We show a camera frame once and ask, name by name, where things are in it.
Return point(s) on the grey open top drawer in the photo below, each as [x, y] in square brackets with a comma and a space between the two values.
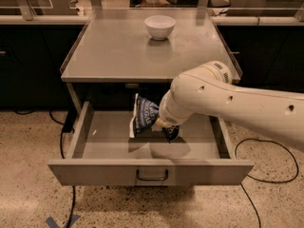
[102, 153]

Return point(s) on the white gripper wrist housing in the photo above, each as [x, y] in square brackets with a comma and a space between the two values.
[168, 117]

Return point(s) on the dark cabinet row behind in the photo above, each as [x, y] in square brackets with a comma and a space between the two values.
[31, 55]

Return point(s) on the white ceramic bowl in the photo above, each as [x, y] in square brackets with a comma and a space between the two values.
[159, 27]

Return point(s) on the blue kettle chip bag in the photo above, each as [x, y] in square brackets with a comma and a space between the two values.
[145, 113]

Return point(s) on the blue tape floor mark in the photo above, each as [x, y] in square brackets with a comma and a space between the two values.
[68, 222]

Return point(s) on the dark metal drawer handle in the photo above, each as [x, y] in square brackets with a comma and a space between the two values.
[152, 176]

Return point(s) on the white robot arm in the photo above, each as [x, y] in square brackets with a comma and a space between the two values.
[208, 90]

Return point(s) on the grey metal counter cabinet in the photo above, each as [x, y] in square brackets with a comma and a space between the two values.
[115, 47]

